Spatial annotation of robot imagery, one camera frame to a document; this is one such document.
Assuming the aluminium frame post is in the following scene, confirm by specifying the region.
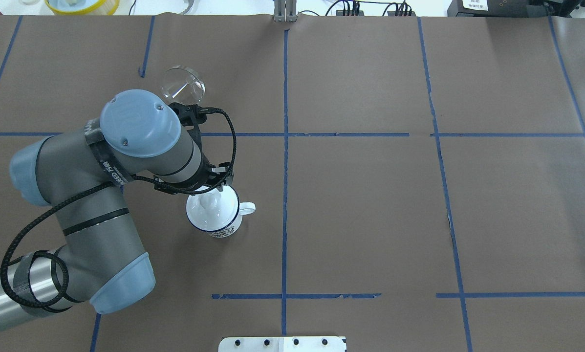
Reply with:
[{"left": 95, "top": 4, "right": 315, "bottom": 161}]
[{"left": 274, "top": 0, "right": 298, "bottom": 23}]

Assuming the black computer box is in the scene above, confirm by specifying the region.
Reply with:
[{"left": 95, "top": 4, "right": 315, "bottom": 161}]
[{"left": 447, "top": 0, "right": 555, "bottom": 18}]

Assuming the white enamel cup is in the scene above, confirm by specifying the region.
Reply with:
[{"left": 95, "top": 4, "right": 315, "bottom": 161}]
[{"left": 186, "top": 185, "right": 256, "bottom": 238}]

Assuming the yellow tape roll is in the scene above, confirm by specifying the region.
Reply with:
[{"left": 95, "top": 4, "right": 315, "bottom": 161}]
[{"left": 44, "top": 0, "right": 120, "bottom": 16}]

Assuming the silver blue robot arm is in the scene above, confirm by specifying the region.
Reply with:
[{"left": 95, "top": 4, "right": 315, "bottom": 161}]
[{"left": 0, "top": 89, "right": 237, "bottom": 332}]

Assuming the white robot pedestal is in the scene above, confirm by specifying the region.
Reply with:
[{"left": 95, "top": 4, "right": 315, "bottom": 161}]
[{"left": 217, "top": 336, "right": 347, "bottom": 352}]

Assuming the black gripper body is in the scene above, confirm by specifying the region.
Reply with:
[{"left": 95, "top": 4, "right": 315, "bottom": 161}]
[{"left": 154, "top": 162, "right": 234, "bottom": 192}]

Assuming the clear plastic funnel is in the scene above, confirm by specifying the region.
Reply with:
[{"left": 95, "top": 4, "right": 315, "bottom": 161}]
[{"left": 161, "top": 65, "right": 207, "bottom": 105}]

